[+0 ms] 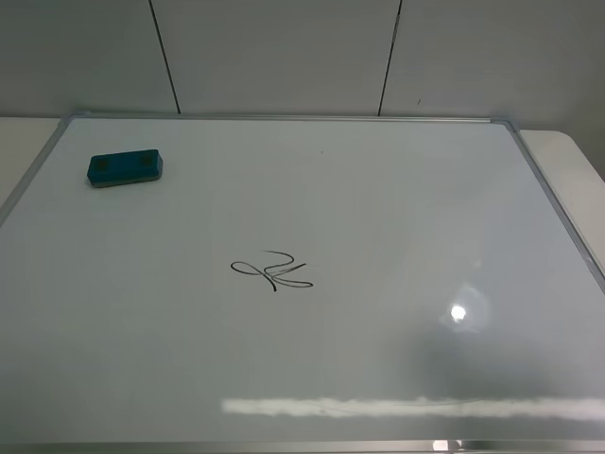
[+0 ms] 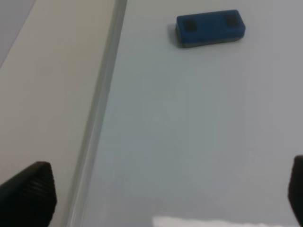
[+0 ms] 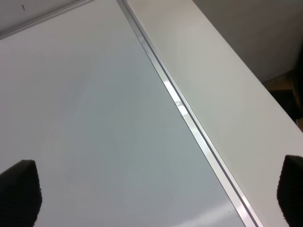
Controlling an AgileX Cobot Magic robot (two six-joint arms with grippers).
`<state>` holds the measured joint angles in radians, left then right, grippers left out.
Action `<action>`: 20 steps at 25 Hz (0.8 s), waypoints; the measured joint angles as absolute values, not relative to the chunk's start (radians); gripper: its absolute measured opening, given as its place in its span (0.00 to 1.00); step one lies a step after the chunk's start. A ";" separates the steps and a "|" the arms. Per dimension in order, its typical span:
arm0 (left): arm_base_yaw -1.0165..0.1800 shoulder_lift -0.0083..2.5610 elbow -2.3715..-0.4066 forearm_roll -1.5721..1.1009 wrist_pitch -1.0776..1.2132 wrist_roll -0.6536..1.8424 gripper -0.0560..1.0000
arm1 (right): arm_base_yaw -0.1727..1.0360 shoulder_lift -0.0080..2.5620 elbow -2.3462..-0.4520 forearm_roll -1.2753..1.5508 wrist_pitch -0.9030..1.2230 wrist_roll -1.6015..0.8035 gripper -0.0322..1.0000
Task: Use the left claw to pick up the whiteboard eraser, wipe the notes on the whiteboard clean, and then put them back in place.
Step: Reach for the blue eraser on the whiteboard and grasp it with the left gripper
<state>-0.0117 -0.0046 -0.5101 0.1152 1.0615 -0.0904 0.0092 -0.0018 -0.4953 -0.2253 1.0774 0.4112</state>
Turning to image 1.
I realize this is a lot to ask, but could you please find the teal whiteboard eraser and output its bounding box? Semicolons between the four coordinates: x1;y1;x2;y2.
87;149;164;188

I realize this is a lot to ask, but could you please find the white framed whiteboard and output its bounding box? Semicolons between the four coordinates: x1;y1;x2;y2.
1;113;604;453

